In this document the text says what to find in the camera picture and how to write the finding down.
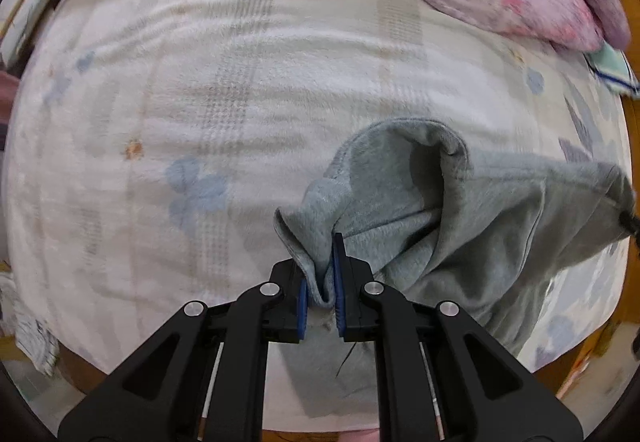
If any grey cotton garment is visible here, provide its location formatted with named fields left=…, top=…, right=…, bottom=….
left=274, top=118, right=637, bottom=420

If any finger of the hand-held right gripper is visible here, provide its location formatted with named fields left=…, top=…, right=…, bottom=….
left=617, top=209, right=640, bottom=238

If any white printed fleece blanket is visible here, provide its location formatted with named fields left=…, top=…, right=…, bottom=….
left=5, top=0, right=632, bottom=433

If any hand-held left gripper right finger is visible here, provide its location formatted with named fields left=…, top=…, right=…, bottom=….
left=333, top=233, right=584, bottom=442

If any green white striped cloth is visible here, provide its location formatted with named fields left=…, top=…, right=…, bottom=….
left=585, top=45, right=640, bottom=98

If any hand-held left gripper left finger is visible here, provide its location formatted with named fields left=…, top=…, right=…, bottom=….
left=59, top=259, right=307, bottom=442

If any white patterned cloth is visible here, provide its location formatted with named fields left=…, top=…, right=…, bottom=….
left=0, top=272, right=61, bottom=378

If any wooden bed frame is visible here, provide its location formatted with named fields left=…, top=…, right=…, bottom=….
left=52, top=317, right=633, bottom=438

